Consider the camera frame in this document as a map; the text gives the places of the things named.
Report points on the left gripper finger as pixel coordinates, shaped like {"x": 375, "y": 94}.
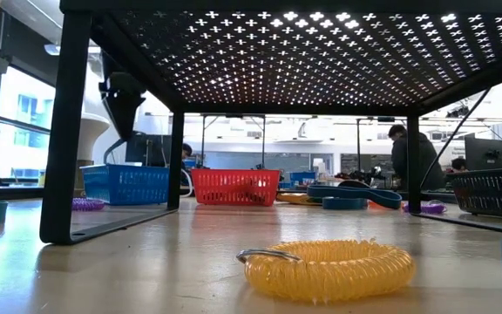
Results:
{"x": 110, "y": 118}
{"x": 124, "y": 122}

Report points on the yellow spiral wrist coil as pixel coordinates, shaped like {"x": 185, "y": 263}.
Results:
{"x": 329, "y": 279}

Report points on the red plastic basket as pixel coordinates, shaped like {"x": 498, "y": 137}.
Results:
{"x": 233, "y": 187}

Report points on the purple spiral wrist coil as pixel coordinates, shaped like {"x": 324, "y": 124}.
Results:
{"x": 434, "y": 208}
{"x": 87, "y": 205}

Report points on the black plastic basket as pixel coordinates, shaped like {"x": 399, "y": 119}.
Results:
{"x": 495, "y": 192}

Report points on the black chair back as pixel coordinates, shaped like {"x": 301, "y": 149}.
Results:
{"x": 353, "y": 183}

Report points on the black computer monitor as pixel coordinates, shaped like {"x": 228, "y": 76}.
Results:
{"x": 486, "y": 152}
{"x": 151, "y": 150}

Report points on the ceiling light fixture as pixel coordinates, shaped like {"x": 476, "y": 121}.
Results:
{"x": 52, "y": 49}

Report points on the yellow green crayon box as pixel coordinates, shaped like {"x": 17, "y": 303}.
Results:
{"x": 294, "y": 199}

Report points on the white mushroom table lamp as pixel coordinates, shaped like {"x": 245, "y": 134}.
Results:
{"x": 90, "y": 131}

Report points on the blue plastic basket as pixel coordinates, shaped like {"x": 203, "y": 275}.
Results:
{"x": 124, "y": 185}

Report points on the blue storage bin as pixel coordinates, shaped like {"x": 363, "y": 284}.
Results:
{"x": 303, "y": 178}

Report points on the person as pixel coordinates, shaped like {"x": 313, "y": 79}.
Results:
{"x": 432, "y": 161}
{"x": 186, "y": 150}
{"x": 459, "y": 165}

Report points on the black perforated metal shelf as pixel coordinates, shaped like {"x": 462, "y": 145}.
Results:
{"x": 65, "y": 131}

